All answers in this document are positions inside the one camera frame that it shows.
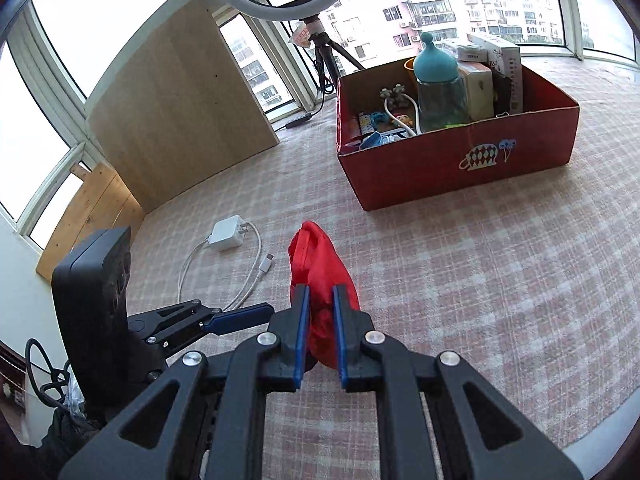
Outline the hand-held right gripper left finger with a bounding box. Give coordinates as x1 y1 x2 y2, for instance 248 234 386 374
57 285 311 480

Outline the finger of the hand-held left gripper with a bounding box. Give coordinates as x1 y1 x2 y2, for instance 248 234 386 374
146 337 203 367
127 300 275 346

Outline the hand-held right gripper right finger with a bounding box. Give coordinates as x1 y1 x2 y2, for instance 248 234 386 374
332 284 583 480

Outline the white charging cable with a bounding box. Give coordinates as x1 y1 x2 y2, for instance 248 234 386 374
177 222 275 312

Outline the red cloth bag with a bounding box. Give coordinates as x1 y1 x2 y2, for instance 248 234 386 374
288 220 362 368

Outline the white power adapter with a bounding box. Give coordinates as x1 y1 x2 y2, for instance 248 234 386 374
209 216 249 251

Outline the red cardboard box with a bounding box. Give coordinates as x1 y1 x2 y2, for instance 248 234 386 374
336 57 581 212

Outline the person's left forearm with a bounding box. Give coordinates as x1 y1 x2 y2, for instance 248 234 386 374
0 400 103 480

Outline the orange wooden plank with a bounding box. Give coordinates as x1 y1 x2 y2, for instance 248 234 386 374
37 162 146 281

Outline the light wooden board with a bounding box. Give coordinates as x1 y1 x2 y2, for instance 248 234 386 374
87 0 280 215

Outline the colourful small box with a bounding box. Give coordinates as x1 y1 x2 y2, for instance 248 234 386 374
350 112 374 142

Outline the grey flower shaped hook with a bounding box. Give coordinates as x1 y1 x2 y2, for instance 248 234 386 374
379 84 407 107

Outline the teal capped bottle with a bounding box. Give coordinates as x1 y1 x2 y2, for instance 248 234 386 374
413 31 472 133

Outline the black tripod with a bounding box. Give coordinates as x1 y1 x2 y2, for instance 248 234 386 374
299 17 366 111

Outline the peach tissue pack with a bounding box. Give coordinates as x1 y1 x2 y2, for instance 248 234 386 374
457 62 495 121

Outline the button print tissue pack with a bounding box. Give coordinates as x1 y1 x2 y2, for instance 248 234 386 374
442 38 488 64

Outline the white box with red print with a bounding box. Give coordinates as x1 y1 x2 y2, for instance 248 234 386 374
467 32 523 116

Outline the black cable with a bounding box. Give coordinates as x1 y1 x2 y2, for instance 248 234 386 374
25 337 73 408

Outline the black cable remote control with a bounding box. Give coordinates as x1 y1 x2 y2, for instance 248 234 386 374
274 110 317 133

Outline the white coiled cable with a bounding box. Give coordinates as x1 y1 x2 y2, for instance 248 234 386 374
382 97 418 137

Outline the white window frame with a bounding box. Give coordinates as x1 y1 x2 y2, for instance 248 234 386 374
0 0 640 261

